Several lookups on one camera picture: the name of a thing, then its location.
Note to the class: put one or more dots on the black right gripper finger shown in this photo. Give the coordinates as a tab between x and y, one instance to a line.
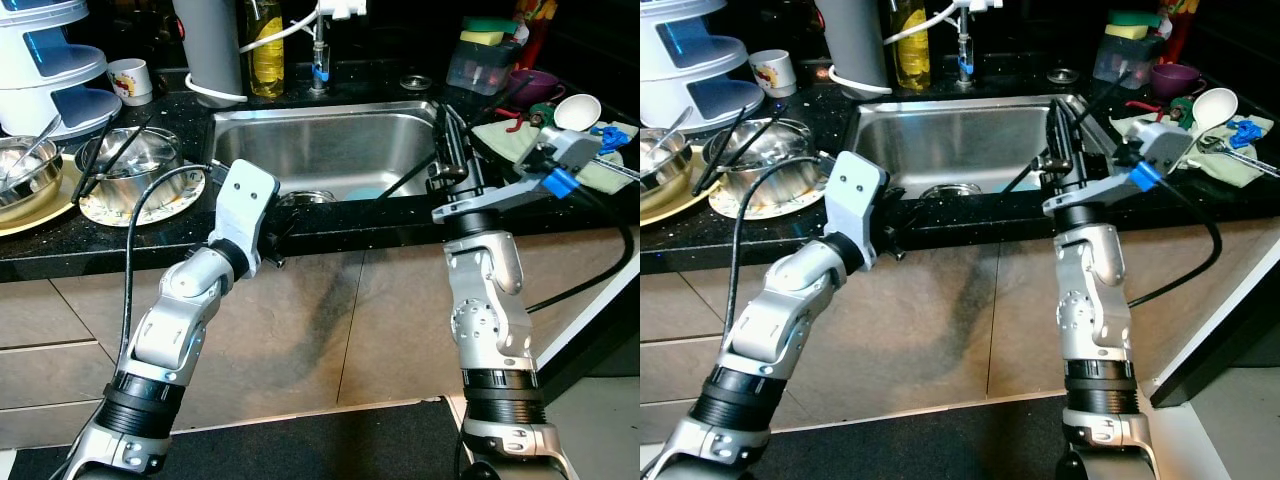
1072	135
463	140
446	135
1054	130

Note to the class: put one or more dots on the perforated steel steamer pot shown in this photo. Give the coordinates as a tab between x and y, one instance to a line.
305	198
950	190

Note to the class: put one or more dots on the light blue plate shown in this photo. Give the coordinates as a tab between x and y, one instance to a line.
365	193

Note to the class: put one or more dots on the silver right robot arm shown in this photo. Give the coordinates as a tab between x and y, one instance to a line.
490	320
1095	320

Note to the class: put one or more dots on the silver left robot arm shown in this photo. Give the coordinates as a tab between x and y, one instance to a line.
790	320
170	330

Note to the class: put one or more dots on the light green cloth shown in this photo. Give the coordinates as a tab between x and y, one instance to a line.
1135	128
500	140

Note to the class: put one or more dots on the round steel countertop cap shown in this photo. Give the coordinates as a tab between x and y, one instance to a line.
416	83
1061	76

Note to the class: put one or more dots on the clear plastic container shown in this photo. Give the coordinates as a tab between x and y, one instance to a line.
1120	65
475	72

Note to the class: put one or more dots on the purple cup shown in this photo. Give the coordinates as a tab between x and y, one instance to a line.
1175	80
535	88

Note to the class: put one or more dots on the floral patterned plate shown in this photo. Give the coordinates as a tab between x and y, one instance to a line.
805	198
180	205

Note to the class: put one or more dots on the stainless steel sink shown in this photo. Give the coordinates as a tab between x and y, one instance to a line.
320	150
960	145

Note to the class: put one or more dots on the steel faucet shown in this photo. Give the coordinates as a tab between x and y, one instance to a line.
320	88
965	82

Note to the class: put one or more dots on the yellow sponge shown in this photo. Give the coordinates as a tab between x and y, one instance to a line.
480	38
1125	32

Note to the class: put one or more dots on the white plastic ladle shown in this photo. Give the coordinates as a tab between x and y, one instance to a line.
1215	105
578	110

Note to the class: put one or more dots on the green sponge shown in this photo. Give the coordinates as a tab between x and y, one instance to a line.
490	24
1135	18

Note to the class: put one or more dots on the grey stone cabinet front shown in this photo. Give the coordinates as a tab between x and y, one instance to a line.
390	320
1000	310

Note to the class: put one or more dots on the small steel pot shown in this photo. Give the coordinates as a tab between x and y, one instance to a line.
140	185
765	180

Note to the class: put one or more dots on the red printed bottle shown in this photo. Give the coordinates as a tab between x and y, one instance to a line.
535	15
1178	12

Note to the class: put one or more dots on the white faucet filter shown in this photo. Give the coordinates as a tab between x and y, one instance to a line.
342	8
978	5

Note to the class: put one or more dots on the blue plastic clip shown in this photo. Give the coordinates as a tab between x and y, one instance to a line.
612	135
1243	132

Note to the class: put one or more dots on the yellow oil bottle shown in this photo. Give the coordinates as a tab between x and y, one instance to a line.
910	55
265	60

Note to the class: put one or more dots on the steel adjustable wrench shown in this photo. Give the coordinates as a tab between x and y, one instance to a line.
625	172
1255	160

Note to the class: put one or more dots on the grey thermos jug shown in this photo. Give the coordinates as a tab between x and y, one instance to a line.
210	45
850	40

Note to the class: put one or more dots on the white printed mug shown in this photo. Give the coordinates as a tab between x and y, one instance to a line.
772	75
130	82

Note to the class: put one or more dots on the black floor mat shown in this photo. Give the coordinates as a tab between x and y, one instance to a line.
900	440
300	445

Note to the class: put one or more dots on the wide steel bowl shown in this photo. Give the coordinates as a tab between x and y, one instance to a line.
30	185
670	178

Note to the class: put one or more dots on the steel spoon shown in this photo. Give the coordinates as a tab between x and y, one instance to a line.
680	120
45	135

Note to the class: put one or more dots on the white tiered storage rack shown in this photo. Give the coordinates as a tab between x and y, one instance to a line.
680	55
40	60

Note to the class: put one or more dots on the shallow grey drawer front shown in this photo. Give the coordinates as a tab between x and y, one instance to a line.
660	310
25	315

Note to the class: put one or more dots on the deep grey drawer front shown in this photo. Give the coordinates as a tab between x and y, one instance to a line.
670	370
40	375

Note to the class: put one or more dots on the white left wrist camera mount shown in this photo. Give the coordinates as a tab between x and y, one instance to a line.
858	195
245	200

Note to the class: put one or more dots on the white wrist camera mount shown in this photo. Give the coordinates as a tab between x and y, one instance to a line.
858	195
245	200
1165	145
570	150

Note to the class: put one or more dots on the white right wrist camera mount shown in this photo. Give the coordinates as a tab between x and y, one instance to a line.
570	150
1165	145

